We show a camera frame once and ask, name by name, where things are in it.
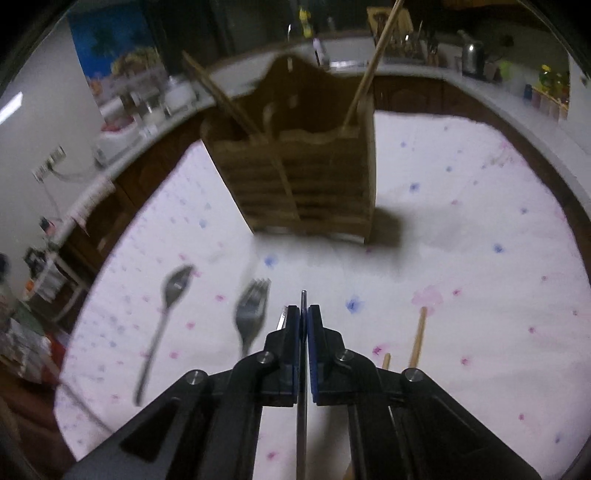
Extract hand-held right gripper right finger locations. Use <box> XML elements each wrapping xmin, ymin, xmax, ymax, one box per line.
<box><xmin>307</xmin><ymin>305</ymin><xmax>544</xmax><ymax>480</ymax></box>

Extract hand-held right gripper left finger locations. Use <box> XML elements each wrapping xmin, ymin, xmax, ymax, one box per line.
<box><xmin>62</xmin><ymin>305</ymin><xmax>302</xmax><ymax>480</ymax></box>

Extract wooden utensil holder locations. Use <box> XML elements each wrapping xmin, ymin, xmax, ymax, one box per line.
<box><xmin>200</xmin><ymin>52</ymin><xmax>377</xmax><ymax>245</ymax></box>

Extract metal fork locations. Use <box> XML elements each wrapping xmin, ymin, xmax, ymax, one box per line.
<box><xmin>235</xmin><ymin>278</ymin><xmax>271</xmax><ymax>357</ymax></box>

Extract metal spoon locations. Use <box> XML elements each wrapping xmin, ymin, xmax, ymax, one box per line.
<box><xmin>133</xmin><ymin>264</ymin><xmax>195</xmax><ymax>408</ymax></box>

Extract white lace cloth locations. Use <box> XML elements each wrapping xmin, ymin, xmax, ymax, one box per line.
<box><xmin>64</xmin><ymin>177</ymin><xmax>116</xmax><ymax>223</ymax></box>

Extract white rice cooker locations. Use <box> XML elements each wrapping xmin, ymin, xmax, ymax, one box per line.
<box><xmin>94</xmin><ymin>128</ymin><xmax>145</xmax><ymax>165</ymax></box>

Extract steel cooking pot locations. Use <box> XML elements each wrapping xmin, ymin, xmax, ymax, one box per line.
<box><xmin>163</xmin><ymin>78</ymin><xmax>198</xmax><ymax>114</ymax></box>

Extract steel kettle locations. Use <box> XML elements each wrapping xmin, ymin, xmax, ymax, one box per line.
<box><xmin>457</xmin><ymin>30</ymin><xmax>486</xmax><ymax>78</ymax></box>

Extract row of spice jars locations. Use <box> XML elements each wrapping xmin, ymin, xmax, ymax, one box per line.
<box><xmin>523</xmin><ymin>83</ymin><xmax>570</xmax><ymax>121</ymax></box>

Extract tangled charging cables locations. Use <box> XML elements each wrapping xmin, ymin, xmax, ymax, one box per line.
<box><xmin>24</xmin><ymin>216</ymin><xmax>62</xmax><ymax>278</ymax></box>

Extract wall power outlet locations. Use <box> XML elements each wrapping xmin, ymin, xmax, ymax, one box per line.
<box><xmin>32</xmin><ymin>146</ymin><xmax>66</xmax><ymax>181</ymax></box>

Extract tropical wall poster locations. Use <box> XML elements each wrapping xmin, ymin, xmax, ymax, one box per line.
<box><xmin>68</xmin><ymin>0</ymin><xmax>163</xmax><ymax>89</ymax></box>

